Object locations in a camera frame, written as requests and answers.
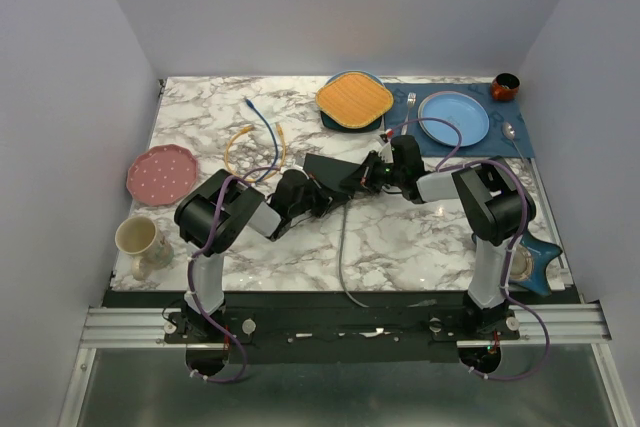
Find blue round plate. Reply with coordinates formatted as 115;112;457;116
417;91;489;147

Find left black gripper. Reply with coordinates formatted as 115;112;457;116
289;175;349;220

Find blue star shaped dish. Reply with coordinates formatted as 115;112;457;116
471;232;563;296

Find yellow ethernet cable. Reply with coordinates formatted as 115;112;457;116
223;121;289;183

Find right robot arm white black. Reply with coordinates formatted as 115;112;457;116
340;135;535;339

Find black mounting base rail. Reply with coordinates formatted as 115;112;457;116
100;288;581;377

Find red brown small bowl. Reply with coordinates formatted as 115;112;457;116
490;73;520;102

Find cream ceramic cup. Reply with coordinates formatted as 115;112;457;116
115;216;174;281

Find blue cloth placemat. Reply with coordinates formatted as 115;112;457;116
384;82;534;158

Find aluminium frame rail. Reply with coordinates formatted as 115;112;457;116
80;304;611;349

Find dark teal square plate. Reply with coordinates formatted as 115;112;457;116
320;71;384;134

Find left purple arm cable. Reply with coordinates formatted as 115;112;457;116
186;166;281;385

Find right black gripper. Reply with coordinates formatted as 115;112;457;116
340;151;404;196

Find grey ethernet cable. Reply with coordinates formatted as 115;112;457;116
336;204;441;309

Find blue ethernet cable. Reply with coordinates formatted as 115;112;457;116
243;95;282;183

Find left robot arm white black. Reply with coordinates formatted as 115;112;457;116
174;169;339;342

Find pink dotted plate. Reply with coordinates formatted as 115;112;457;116
126;144;199;207

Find silver spoon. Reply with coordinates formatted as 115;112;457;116
502;122;528;163

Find silver fork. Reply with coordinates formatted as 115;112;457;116
401;92;416;135

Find black network switch box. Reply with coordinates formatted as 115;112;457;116
303;153;360;200

